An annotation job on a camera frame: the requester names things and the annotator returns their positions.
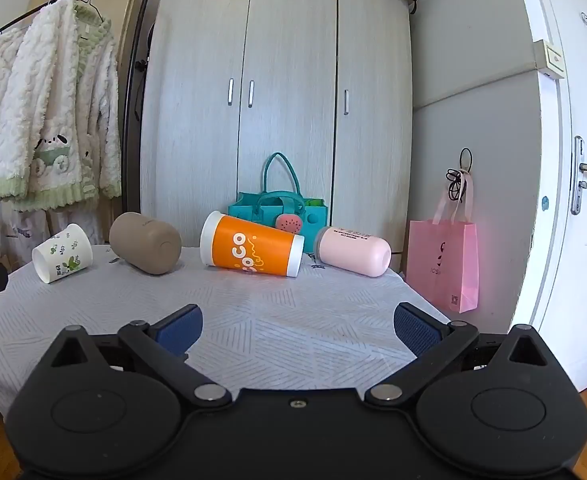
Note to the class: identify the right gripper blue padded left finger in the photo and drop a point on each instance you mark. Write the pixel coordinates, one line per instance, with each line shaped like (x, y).
(178, 331)

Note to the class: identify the white patterned tablecloth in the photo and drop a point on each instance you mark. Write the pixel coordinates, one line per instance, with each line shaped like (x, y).
(326, 328)

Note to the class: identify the white door with handle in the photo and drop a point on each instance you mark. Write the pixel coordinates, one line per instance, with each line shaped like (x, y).
(559, 28)

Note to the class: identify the pink tumbler cup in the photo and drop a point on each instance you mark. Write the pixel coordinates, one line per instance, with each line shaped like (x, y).
(353, 251)

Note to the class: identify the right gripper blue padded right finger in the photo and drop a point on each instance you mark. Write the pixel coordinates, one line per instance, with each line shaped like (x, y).
(418, 330)

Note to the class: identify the pink paper shopping bag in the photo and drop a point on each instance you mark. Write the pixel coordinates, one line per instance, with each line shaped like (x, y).
(443, 254)

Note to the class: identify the grey three-door wardrobe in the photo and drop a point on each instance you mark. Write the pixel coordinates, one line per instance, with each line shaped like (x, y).
(252, 95)

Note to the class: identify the orange white paper cup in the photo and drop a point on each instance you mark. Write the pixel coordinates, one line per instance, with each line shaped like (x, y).
(236, 244)

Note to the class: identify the white fleece robe green trim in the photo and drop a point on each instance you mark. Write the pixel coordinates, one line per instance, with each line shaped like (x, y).
(60, 153)

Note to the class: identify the white paper cup green leaves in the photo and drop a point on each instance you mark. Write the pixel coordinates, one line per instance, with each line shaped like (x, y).
(63, 254)

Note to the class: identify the teal felt handbag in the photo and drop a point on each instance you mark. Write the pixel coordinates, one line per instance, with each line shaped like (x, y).
(283, 210)

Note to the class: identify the brown tumbler cup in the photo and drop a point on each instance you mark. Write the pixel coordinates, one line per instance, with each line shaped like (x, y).
(151, 245)

